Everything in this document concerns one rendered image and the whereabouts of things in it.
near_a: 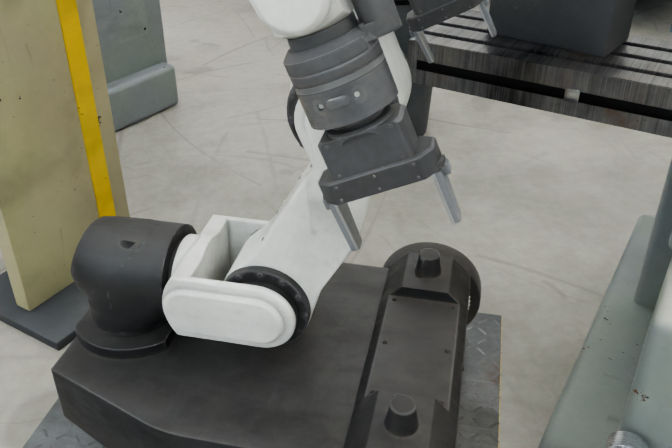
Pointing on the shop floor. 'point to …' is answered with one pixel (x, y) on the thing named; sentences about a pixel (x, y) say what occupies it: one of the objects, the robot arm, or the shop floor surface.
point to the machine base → (605, 358)
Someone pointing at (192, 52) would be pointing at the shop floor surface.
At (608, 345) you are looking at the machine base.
